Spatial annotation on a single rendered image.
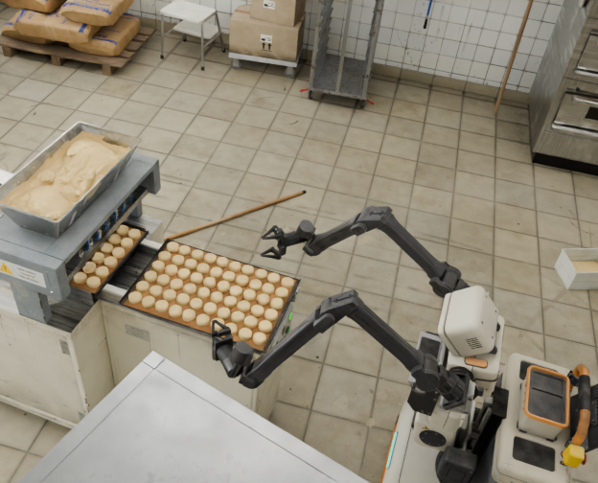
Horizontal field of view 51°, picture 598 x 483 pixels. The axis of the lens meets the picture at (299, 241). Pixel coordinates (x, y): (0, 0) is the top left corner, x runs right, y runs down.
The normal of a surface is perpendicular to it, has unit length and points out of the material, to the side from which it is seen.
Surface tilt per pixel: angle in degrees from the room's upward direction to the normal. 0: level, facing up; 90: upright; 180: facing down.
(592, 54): 90
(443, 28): 90
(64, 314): 0
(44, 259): 0
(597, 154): 90
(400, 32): 90
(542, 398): 0
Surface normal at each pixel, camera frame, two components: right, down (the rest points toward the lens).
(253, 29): -0.16, 0.62
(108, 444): 0.09, -0.73
